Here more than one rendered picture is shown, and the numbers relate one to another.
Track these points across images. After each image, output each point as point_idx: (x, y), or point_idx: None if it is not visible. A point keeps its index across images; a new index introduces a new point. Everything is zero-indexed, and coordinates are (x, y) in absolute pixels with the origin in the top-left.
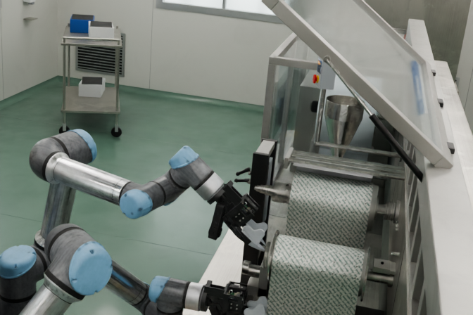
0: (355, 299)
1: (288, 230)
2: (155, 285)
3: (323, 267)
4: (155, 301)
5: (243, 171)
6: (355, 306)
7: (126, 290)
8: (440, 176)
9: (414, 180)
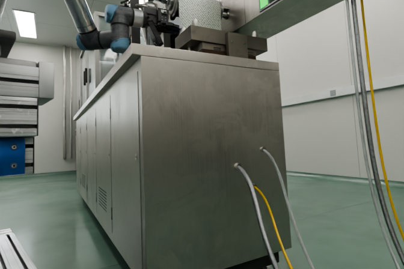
0: (220, 15)
1: None
2: (111, 5)
3: None
4: (113, 15)
5: (124, 0)
6: (220, 20)
7: (87, 11)
8: None
9: None
